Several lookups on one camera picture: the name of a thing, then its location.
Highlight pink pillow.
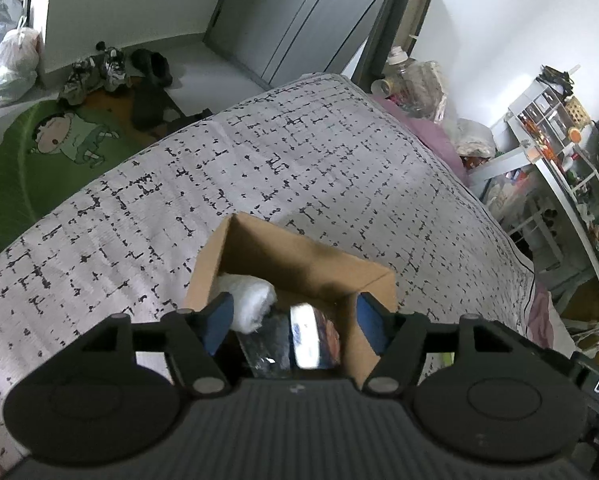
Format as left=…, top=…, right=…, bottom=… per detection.
left=373, top=94, right=469, bottom=187

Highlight wicker basket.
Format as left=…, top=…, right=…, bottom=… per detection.
left=562, top=96, right=593, bottom=127

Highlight grey drawer organizer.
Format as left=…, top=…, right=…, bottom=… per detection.
left=507, top=82, right=581, bottom=135

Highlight white plastic bag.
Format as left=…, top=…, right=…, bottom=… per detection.
left=0, top=0, right=31, bottom=37
left=0, top=27, right=43, bottom=109

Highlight tan soft pouch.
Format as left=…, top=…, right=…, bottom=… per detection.
left=323, top=310, right=345, bottom=362

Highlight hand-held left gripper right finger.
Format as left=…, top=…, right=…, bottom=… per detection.
left=355, top=292, right=519, bottom=395

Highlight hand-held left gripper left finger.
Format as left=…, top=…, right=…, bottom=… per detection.
left=73, top=292, right=236, bottom=395

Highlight crumpled clear plastic bags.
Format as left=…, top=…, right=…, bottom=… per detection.
left=413, top=60, right=496, bottom=160

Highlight black and white printed blanket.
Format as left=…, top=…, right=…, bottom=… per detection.
left=0, top=74, right=536, bottom=472

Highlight large clear plastic bottle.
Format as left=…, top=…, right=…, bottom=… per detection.
left=384, top=46, right=421, bottom=112

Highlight black shoes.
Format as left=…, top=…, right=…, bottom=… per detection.
left=128, top=48, right=174, bottom=88

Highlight green cartoon floor mat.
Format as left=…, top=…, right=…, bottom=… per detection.
left=0, top=97, right=151, bottom=257

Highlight white cotton pack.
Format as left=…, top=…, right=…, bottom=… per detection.
left=218, top=274, right=277, bottom=334

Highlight grey door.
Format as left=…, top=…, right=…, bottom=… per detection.
left=203, top=0, right=411, bottom=92

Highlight black cloth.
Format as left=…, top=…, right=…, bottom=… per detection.
left=236, top=310, right=301, bottom=377

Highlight brown cardboard box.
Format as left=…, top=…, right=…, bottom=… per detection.
left=183, top=212, right=398, bottom=391

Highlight white cluttered shelf unit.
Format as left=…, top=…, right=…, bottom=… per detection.
left=466, top=124, right=599, bottom=313

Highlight pink bed sheet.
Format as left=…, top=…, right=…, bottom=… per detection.
left=526, top=280, right=561, bottom=348

